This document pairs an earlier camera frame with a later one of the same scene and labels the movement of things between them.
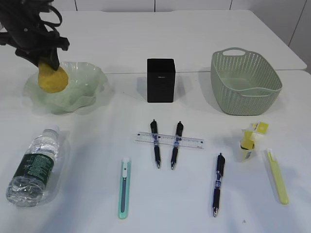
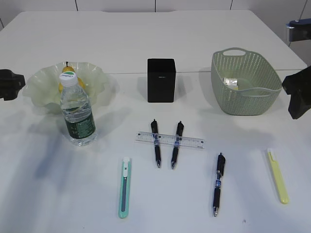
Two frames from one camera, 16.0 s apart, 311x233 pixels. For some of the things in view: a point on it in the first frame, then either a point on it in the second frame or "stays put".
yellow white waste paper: [247, 143] to [230, 81]
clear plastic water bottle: [26, 187] to [77, 110]
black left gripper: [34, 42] to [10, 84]
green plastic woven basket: [244, 83] stays put
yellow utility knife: [278, 177] stays put
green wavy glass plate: [86, 81] stays put
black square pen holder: [161, 80] stays put
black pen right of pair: [179, 131] stays put
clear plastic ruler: [169, 140] stays put
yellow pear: [51, 80] to [81, 85]
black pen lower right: [220, 165] stays put
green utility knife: [124, 192] stays put
